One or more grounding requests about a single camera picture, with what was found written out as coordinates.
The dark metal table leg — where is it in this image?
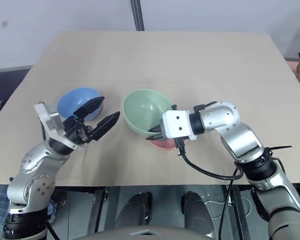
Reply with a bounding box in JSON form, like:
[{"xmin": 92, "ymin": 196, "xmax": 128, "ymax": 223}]
[
  {"xmin": 88, "ymin": 186, "xmax": 111, "ymax": 234},
  {"xmin": 229, "ymin": 184, "xmax": 251, "ymax": 240}
]

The pink bowl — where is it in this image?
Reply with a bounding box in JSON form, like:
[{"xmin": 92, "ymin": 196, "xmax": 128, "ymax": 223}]
[{"xmin": 149, "ymin": 138, "xmax": 190, "ymax": 151}]

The black vertical post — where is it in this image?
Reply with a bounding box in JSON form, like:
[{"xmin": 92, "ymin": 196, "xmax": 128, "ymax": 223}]
[{"xmin": 129, "ymin": 0, "xmax": 146, "ymax": 32}]

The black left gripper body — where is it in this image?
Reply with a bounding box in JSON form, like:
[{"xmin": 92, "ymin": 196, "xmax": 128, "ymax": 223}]
[{"xmin": 63, "ymin": 115, "xmax": 94, "ymax": 145}]

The blue bowl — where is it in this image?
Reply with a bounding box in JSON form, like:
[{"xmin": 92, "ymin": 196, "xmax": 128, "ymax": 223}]
[{"xmin": 57, "ymin": 86, "xmax": 105, "ymax": 123}]

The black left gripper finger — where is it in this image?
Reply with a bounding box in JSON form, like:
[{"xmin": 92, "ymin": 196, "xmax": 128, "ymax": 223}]
[
  {"xmin": 73, "ymin": 96, "xmax": 106, "ymax": 122},
  {"xmin": 90, "ymin": 111, "xmax": 122, "ymax": 143}
]

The grey curved robot torso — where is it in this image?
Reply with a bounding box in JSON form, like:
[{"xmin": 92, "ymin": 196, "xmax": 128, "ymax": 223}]
[{"xmin": 76, "ymin": 224, "xmax": 217, "ymax": 240}]

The thin white floor cable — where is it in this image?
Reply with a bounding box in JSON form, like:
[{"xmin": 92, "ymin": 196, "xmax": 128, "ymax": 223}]
[{"xmin": 204, "ymin": 196, "xmax": 252, "ymax": 221}]

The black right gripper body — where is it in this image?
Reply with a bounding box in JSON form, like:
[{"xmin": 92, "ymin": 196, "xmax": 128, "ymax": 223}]
[{"xmin": 158, "ymin": 118, "xmax": 167, "ymax": 138}]

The dark rounded shape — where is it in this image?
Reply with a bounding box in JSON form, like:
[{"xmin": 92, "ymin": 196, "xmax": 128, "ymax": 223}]
[{"xmin": 114, "ymin": 191, "xmax": 154, "ymax": 229}]

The black zip tie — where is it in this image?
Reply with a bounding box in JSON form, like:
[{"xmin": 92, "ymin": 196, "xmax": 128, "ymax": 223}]
[{"xmin": 266, "ymin": 144, "xmax": 293, "ymax": 152}]

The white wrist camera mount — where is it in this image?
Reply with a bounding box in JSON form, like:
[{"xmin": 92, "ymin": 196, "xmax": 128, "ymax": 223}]
[
  {"xmin": 34, "ymin": 100, "xmax": 82, "ymax": 151},
  {"xmin": 161, "ymin": 109, "xmax": 198, "ymax": 141}
]

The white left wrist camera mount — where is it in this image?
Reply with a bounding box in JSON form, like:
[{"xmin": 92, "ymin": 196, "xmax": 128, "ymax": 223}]
[{"xmin": 34, "ymin": 100, "xmax": 82, "ymax": 151}]

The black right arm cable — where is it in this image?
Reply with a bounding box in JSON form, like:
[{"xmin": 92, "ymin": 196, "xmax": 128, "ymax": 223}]
[{"xmin": 174, "ymin": 137, "xmax": 245, "ymax": 240}]

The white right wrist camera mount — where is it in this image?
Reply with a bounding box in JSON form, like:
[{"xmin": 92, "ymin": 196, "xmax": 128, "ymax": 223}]
[{"xmin": 161, "ymin": 109, "xmax": 198, "ymax": 141}]

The green bowl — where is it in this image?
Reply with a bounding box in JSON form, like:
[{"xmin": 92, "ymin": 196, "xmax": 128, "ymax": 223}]
[{"xmin": 122, "ymin": 88, "xmax": 173, "ymax": 136}]

